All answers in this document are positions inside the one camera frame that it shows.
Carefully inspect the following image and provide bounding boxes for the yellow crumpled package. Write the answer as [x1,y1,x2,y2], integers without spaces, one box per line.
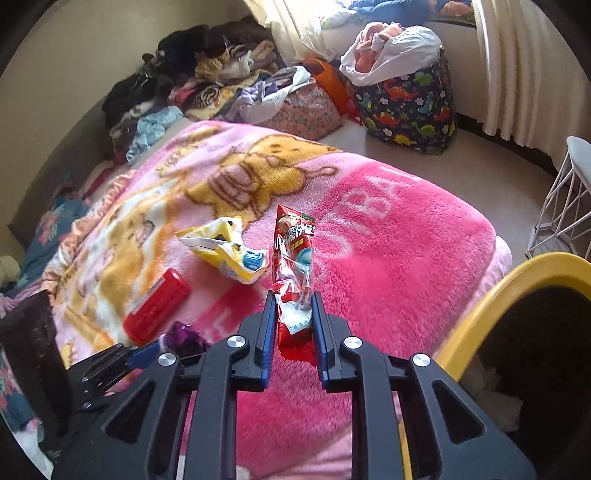
[177,216,269,284]

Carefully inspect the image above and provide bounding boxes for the blue floral bedsheet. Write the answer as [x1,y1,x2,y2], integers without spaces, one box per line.
[0,194,93,430]

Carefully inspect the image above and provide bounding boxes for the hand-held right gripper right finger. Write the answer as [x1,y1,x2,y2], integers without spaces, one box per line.
[310,291,537,480]

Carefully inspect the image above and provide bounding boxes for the pink printed blanket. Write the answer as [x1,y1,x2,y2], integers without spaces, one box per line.
[41,121,513,480]

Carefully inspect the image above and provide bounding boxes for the cream pleated curtain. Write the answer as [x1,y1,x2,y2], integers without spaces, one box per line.
[245,0,352,65]
[471,0,591,153]

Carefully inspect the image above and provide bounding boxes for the red snack wrapper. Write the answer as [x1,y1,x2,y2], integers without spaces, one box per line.
[270,204,319,363]

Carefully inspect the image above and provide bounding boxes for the pile of clothes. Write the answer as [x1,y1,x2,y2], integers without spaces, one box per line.
[102,23,315,134]

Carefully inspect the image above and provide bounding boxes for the white wire stool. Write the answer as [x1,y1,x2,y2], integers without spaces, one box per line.
[526,136,591,261]

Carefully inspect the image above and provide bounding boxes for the floral cushion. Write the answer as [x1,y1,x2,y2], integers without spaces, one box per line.
[272,80,345,139]

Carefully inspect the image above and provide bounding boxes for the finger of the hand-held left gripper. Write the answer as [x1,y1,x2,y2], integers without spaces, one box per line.
[78,340,163,386]
[81,376,139,414]

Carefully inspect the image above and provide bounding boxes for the light blue cloth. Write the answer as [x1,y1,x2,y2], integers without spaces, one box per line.
[126,105,184,164]

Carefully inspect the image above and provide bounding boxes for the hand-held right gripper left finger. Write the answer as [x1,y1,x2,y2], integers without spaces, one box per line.
[51,290,279,480]

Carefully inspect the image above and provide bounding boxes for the yellow trash bin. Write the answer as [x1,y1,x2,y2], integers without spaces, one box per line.
[399,251,591,480]

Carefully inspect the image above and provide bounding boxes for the colourful bedding on sill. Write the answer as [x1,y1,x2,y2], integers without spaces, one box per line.
[323,0,476,28]

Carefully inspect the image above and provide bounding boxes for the purple snack wrapper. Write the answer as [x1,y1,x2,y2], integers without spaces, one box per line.
[159,320,209,358]

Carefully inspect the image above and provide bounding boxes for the orange bag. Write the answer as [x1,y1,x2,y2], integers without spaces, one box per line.
[302,58,361,123]

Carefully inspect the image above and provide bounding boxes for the dinosaur print storage basket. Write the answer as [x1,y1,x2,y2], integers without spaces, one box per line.
[353,48,458,155]

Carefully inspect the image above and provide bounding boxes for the red plastic case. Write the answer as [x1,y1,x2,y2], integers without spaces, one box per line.
[122,268,191,346]

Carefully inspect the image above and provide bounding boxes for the white bag of clothes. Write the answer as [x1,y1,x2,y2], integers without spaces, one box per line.
[339,21,443,86]

